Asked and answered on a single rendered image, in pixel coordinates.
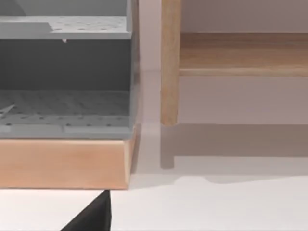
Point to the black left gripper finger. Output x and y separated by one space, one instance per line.
96 214

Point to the pale wooden drawer front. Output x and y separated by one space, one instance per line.
62 163

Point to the grey pierced drawer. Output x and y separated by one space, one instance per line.
65 79

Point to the wooden open shelf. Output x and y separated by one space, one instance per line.
169 62

